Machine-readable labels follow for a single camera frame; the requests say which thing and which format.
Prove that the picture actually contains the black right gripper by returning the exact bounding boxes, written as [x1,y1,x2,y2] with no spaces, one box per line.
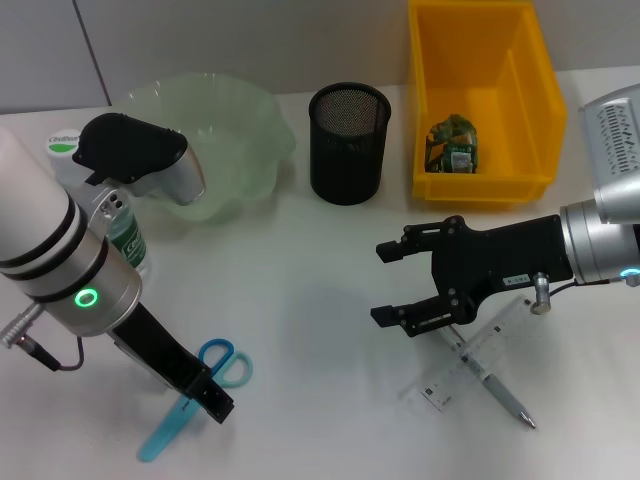
[370,214,574,339]

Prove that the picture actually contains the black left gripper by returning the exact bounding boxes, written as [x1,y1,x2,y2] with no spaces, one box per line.
[112,302,236,425]

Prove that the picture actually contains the blue scissors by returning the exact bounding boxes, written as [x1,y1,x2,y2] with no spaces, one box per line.
[138,338,255,462]

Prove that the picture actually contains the green plastic wrapper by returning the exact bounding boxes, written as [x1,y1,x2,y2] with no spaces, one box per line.
[424,113,483,175]

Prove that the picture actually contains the clear green-label water bottle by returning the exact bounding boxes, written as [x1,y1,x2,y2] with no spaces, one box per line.
[44,128,151,281]

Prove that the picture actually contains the transparent plastic ruler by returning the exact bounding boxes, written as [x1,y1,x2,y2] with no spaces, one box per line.
[419,294,542,414]

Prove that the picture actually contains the black mesh pen holder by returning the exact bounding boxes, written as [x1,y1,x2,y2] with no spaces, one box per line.
[308,82,392,205]

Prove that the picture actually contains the silver ballpoint pen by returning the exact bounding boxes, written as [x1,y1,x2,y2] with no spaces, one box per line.
[439,327,537,430]

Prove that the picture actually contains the pale green glass fruit plate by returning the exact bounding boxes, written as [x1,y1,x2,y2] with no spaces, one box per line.
[112,71,297,225]

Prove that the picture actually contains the yellow plastic bin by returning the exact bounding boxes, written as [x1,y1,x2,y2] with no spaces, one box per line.
[407,0,569,204]

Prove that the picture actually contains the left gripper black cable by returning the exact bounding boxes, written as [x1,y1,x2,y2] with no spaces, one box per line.
[0,302,84,372]

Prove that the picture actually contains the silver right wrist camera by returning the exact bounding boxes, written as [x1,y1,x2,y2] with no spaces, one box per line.
[578,84,640,226]

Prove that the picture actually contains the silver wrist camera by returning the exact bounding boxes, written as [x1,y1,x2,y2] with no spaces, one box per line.
[71,113,207,207]
[578,84,640,226]

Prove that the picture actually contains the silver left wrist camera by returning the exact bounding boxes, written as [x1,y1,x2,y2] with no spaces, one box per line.
[71,113,207,207]

